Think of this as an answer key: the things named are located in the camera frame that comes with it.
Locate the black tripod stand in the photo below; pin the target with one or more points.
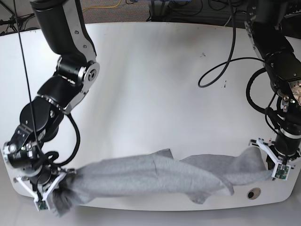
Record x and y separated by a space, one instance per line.
15 22

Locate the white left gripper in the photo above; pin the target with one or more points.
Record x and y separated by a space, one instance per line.
276 159

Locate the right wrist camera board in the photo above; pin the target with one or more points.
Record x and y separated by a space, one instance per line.
41 205

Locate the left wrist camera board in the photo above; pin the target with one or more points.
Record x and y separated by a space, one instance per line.
281 172

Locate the right table cable grommet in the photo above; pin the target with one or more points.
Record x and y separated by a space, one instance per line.
254 193

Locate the grey T-shirt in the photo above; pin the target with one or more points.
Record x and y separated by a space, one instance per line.
197 176

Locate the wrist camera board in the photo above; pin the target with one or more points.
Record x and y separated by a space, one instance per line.
41 205
281 172

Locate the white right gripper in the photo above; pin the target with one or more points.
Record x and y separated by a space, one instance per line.
44 190

